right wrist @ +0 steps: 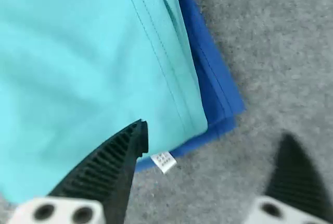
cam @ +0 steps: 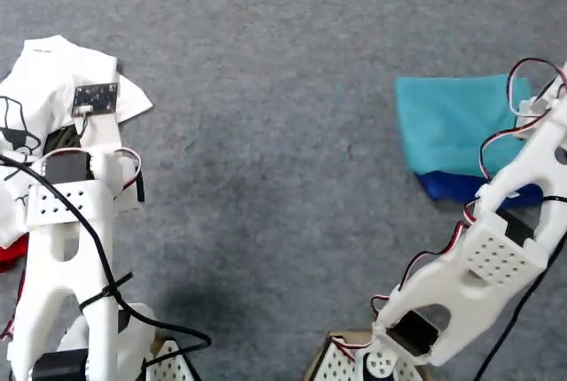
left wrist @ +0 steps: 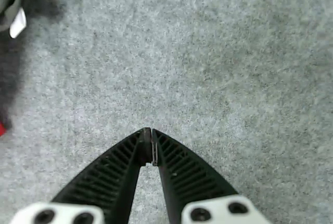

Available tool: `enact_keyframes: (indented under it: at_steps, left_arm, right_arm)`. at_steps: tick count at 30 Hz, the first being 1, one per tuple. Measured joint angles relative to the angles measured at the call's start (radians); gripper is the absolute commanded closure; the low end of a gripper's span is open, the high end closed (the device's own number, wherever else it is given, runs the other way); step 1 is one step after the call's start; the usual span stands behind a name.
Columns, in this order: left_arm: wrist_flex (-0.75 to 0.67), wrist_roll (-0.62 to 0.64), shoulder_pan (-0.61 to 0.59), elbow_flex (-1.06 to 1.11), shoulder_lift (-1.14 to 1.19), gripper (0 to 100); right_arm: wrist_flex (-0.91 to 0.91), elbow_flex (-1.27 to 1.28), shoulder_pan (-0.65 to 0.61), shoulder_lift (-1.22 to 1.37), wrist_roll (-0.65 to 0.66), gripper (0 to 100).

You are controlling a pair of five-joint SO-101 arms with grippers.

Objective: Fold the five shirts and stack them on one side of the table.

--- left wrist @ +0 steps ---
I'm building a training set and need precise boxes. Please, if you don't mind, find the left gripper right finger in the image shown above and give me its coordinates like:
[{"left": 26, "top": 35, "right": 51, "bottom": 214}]
[{"left": 151, "top": 129, "right": 273, "bottom": 224}]

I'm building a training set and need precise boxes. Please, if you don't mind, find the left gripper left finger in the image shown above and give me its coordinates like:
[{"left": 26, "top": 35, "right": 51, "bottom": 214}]
[{"left": 9, "top": 127, "right": 152, "bottom": 224}]

